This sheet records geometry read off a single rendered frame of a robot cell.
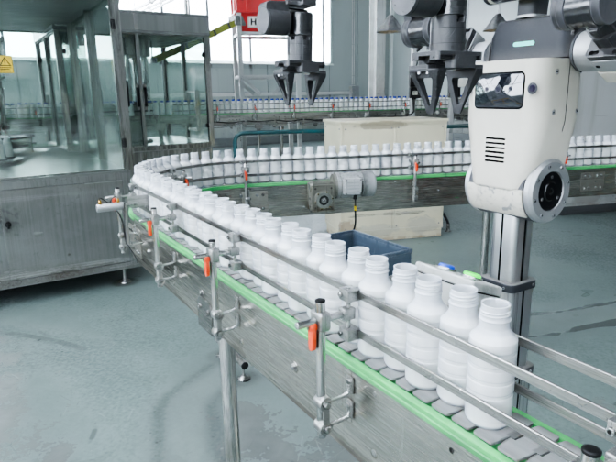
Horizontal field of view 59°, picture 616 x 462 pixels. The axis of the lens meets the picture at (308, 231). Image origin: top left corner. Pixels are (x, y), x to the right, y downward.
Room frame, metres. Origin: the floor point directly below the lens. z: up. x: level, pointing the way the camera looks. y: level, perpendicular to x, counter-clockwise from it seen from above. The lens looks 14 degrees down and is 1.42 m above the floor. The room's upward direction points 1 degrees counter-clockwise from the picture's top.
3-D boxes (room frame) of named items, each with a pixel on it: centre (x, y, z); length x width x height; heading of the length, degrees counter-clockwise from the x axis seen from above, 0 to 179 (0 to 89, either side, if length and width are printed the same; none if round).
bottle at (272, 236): (1.16, 0.07, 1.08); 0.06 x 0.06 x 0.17
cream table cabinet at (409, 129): (5.61, -0.78, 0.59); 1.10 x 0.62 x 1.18; 103
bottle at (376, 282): (0.85, -0.11, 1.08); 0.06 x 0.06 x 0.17
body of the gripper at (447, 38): (0.95, -0.24, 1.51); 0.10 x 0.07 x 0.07; 121
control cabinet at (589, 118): (6.62, -3.31, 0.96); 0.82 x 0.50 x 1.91; 103
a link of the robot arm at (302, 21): (1.33, 0.01, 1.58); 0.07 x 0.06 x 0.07; 122
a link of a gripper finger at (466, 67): (0.96, -0.25, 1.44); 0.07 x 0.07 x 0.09; 31
